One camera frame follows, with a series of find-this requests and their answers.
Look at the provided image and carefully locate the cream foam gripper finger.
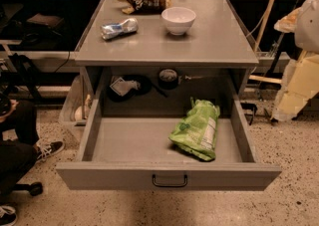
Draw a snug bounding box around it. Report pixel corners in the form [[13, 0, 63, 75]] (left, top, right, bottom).
[[271, 52, 319, 121]]

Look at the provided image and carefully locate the green rice chip bag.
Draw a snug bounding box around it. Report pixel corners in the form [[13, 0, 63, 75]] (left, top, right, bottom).
[[168, 98, 220, 161]]

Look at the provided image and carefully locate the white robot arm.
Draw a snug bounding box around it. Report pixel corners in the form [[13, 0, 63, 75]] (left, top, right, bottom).
[[271, 0, 319, 121]]

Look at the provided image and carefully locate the grey counter cabinet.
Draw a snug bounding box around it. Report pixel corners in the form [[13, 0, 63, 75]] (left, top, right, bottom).
[[76, 0, 258, 116]]

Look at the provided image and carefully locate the grey open drawer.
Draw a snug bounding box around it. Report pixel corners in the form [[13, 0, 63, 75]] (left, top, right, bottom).
[[55, 67, 283, 192]]

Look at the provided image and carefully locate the black tape roll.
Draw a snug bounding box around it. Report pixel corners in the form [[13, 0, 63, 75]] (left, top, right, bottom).
[[158, 69, 178, 90]]

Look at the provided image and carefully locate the white bowl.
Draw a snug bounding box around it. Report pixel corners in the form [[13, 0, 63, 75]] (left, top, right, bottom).
[[161, 7, 196, 35]]

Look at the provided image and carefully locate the black pan with paper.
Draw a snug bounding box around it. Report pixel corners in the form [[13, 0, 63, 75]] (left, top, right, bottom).
[[107, 75, 167, 103]]

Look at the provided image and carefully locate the crushed silver can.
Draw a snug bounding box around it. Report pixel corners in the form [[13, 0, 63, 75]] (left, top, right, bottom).
[[101, 18, 139, 40]]

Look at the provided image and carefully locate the black white sneaker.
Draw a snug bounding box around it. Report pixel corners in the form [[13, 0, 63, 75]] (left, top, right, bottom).
[[37, 141, 65, 161], [0, 205, 17, 226]]

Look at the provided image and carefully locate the seated person in black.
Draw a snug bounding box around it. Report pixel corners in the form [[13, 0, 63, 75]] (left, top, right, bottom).
[[0, 94, 39, 197]]

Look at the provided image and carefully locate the black chair caster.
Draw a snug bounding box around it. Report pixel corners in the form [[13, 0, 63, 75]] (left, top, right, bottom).
[[13, 182, 43, 196]]

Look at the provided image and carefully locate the wooden stick frame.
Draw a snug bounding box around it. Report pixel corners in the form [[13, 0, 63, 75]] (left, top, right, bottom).
[[248, 0, 287, 86]]

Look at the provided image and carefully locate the black drawer handle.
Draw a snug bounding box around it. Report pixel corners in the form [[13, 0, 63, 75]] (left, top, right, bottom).
[[152, 174, 188, 188]]

